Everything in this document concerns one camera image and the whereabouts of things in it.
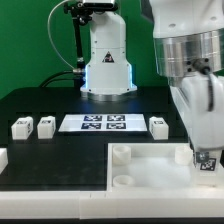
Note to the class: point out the white square table top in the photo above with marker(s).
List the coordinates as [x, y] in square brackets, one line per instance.
[149, 165]

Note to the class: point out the white left fence block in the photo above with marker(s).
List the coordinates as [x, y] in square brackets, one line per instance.
[3, 159]

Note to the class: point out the white front fence wall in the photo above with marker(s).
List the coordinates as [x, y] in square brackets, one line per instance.
[182, 203]

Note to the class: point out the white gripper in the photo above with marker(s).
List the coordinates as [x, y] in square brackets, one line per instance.
[205, 128]

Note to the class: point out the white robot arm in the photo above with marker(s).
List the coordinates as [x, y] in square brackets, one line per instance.
[188, 40]

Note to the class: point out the white sheet with markers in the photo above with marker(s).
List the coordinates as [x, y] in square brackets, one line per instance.
[103, 123]

